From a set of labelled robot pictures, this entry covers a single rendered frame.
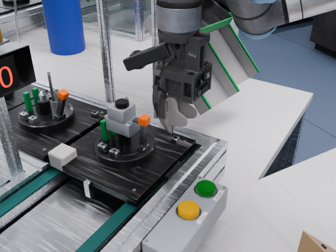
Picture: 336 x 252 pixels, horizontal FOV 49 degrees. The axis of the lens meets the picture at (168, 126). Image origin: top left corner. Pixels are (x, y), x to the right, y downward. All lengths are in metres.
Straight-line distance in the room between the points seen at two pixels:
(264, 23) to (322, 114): 2.50
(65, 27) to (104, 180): 1.01
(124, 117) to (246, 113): 0.56
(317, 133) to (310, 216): 2.00
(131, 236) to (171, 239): 0.07
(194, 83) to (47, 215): 0.40
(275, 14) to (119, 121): 0.37
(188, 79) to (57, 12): 1.11
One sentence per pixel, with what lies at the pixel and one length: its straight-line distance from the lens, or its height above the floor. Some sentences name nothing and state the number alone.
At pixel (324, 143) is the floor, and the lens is 2.79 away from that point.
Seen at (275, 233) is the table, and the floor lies 0.86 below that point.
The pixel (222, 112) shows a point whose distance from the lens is 1.23.
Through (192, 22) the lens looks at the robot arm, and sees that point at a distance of 0.61.
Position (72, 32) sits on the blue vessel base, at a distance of 1.69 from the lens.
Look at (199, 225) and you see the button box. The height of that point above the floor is 0.96.
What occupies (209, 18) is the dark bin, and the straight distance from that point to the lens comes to 0.96.
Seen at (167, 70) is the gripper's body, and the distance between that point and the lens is 0.64.
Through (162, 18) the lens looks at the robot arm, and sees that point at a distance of 0.62.
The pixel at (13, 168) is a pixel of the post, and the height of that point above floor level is 0.99.
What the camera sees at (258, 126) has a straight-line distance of 1.17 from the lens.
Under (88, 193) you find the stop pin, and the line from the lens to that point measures 0.80.
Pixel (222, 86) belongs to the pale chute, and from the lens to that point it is 1.04.
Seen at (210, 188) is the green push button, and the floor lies 0.97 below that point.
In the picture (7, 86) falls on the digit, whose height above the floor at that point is 1.18.
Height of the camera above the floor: 1.47
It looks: 32 degrees down
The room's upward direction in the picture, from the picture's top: straight up
